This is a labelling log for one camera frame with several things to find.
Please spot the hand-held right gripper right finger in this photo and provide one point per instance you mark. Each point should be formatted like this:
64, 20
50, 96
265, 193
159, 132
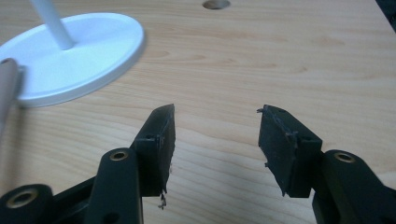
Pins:
286, 155

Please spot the white lamp stand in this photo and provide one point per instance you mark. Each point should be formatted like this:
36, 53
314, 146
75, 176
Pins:
73, 59

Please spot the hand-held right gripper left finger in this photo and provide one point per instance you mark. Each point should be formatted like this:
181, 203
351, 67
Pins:
155, 161

